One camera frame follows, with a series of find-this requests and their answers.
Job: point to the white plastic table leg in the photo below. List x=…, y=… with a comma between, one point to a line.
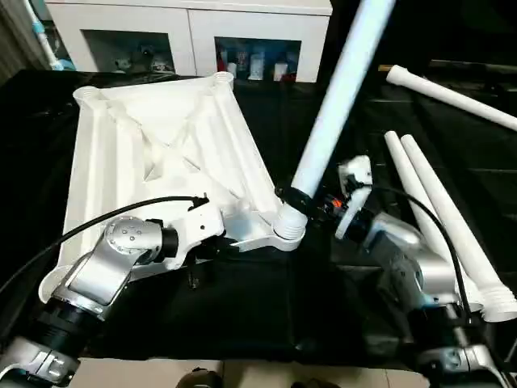
x=452, y=93
x=460, y=218
x=343, y=89
x=428, y=202

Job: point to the white plastic table top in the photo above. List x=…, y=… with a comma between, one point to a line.
x=153, y=145

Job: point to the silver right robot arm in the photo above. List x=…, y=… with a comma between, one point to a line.
x=412, y=259

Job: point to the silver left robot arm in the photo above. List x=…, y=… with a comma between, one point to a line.
x=105, y=267

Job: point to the black work mat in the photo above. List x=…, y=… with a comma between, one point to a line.
x=323, y=323

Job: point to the white cabinet with glass doors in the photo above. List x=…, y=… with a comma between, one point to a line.
x=186, y=24

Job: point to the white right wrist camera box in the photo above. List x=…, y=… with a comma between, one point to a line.
x=355, y=182

